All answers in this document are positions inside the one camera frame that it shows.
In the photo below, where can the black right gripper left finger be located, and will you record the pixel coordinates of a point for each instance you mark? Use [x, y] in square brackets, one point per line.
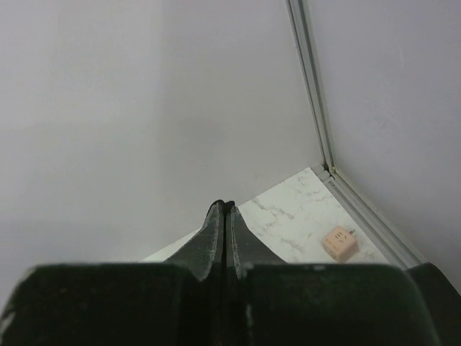
[202, 258]

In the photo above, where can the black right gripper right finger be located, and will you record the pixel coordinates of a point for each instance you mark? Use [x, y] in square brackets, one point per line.
[241, 246]

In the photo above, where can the black and pink drawer box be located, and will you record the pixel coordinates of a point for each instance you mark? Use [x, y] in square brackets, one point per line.
[442, 300]

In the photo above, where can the pink foam cube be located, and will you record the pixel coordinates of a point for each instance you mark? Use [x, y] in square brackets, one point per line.
[340, 244]

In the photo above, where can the aluminium corner frame post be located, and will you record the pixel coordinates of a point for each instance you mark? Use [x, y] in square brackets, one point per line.
[333, 171]

